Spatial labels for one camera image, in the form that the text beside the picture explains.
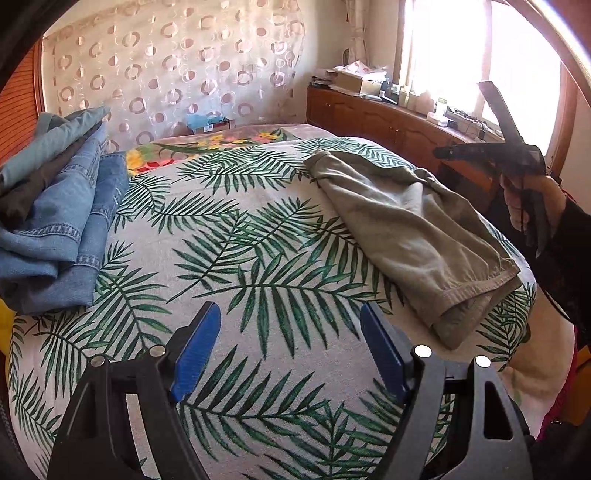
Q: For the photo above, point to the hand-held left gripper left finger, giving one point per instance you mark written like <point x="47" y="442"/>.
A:
<point x="198" y="355"/>

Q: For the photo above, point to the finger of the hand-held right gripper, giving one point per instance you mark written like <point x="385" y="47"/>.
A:
<point x="501" y="115"/>
<point x="466" y="152"/>

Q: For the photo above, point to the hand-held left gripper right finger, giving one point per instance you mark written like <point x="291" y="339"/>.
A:
<point x="385" y="355"/>

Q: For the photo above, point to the grey-green pants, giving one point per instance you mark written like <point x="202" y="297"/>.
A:
<point x="401" y="221"/>

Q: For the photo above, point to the person's right hand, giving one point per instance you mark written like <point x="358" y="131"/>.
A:
<point x="551" y="196"/>

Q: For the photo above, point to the white container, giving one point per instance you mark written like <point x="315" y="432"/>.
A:
<point x="438" y="119"/>

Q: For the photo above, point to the window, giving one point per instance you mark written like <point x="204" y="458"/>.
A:
<point x="461" y="55"/>

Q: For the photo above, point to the wooden cabinet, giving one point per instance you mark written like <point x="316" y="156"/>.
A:
<point x="369" y="120"/>

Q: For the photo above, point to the palm leaf bedsheet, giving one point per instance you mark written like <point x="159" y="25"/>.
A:
<point x="258" y="258"/>

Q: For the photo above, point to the window curtain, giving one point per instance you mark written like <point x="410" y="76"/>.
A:
<point x="364" y="32"/>

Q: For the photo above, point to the blue denim jeans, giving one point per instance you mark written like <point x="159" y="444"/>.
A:
<point x="55" y="240"/>

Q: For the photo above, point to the yellow cloth item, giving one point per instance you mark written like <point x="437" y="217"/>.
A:
<point x="5" y="327"/>

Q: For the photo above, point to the cardboard box with blue plastic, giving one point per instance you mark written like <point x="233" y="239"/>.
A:
<point x="207" y="122"/>

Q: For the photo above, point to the dark brown garment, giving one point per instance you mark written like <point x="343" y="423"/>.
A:
<point x="27" y="194"/>

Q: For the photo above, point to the pale teal garment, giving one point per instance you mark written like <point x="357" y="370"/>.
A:
<point x="41" y="143"/>

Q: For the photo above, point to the circle patterned sheer curtain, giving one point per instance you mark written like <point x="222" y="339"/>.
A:
<point x="184" y="69"/>

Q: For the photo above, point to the wooden slatted wardrobe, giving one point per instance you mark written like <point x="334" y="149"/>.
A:
<point x="23" y="106"/>

